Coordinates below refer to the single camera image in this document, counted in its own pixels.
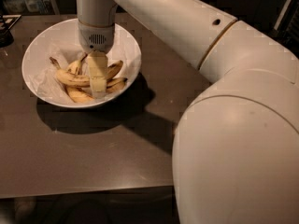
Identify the shelf with bottles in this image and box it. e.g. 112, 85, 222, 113
0, 0, 59, 15

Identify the left rear banana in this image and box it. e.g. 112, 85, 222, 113
50, 53, 93, 103

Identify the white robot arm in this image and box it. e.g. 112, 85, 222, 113
77, 0, 299, 224

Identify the white bowl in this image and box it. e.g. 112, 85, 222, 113
21, 18, 142, 109

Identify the small right banana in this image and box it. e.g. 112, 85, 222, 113
107, 77, 127, 93

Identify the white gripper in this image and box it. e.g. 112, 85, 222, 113
78, 21, 115, 99

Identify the black object at left edge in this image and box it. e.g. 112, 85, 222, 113
0, 14, 21, 48

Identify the large front banana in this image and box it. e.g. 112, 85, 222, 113
54, 61, 123, 88

